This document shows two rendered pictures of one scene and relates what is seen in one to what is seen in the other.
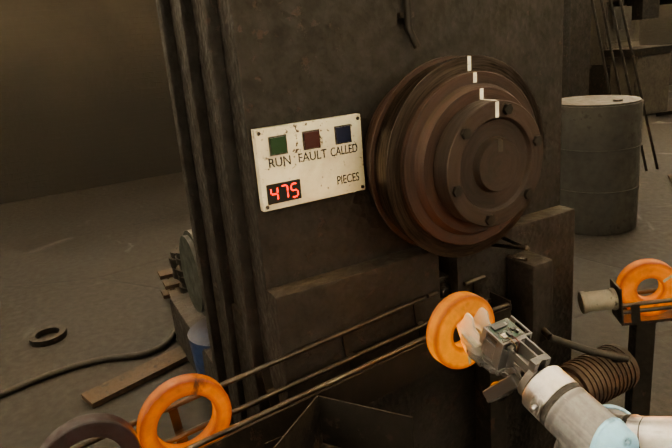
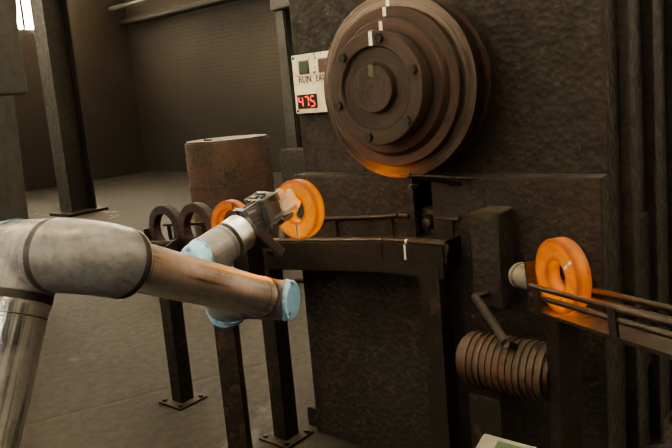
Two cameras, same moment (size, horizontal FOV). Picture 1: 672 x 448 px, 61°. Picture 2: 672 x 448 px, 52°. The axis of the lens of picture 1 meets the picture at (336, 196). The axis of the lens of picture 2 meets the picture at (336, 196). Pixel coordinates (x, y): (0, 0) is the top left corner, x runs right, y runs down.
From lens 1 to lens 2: 1.96 m
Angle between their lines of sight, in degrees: 66
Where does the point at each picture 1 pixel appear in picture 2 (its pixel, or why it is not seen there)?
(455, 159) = (336, 79)
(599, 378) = (477, 350)
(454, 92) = (364, 25)
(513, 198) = (395, 123)
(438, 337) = not seen: hidden behind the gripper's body
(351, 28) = not seen: outside the picture
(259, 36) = not seen: outside the picture
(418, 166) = not seen: hidden behind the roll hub
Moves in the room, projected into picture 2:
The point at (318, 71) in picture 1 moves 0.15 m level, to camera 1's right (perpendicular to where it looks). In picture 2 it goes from (334, 14) to (356, 6)
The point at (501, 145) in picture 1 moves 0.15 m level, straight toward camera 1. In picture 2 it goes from (371, 70) to (310, 75)
